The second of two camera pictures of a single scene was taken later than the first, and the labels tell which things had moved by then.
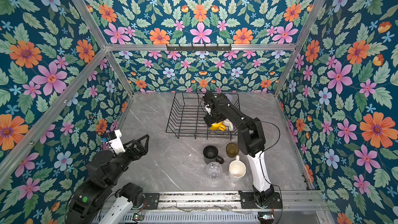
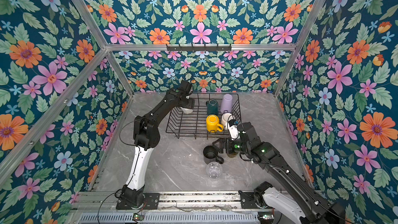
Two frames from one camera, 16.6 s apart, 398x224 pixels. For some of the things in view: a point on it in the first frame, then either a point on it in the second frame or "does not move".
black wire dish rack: x=187 y=114 does not move
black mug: x=210 y=154 does not move
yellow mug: x=216 y=126 does not move
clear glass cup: x=214 y=170 does not move
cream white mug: x=237 y=168 to x=187 y=111
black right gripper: x=209 y=121 to x=228 y=141
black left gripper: x=137 y=155 to x=190 y=102
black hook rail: x=199 y=48 does not move
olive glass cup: x=232 y=149 does not move
